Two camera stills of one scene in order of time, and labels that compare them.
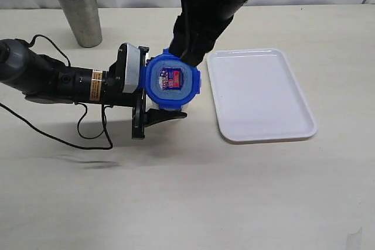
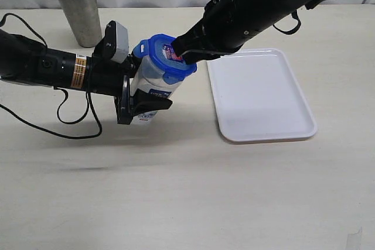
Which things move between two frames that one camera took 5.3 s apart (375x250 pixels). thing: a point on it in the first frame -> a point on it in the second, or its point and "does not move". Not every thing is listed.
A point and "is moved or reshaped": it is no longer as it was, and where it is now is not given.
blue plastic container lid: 169,82 is moved or reshaped
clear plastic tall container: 150,104 -> 149,77
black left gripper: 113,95 -> 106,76
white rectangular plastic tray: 256,96 does not move
